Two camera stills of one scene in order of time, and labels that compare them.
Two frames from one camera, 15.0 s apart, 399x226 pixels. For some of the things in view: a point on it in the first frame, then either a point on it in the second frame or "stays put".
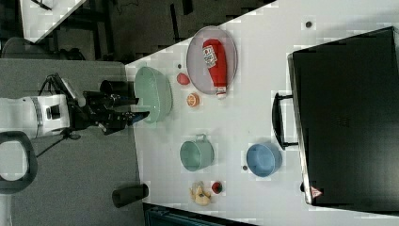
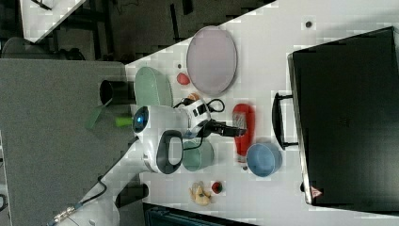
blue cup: (263, 160) stays put
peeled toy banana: (199, 193) stays put
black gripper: (100, 109) → (213, 126)
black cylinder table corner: (128, 195) stays put
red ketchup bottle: (215, 56) → (244, 114)
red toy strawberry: (183, 78) stays put
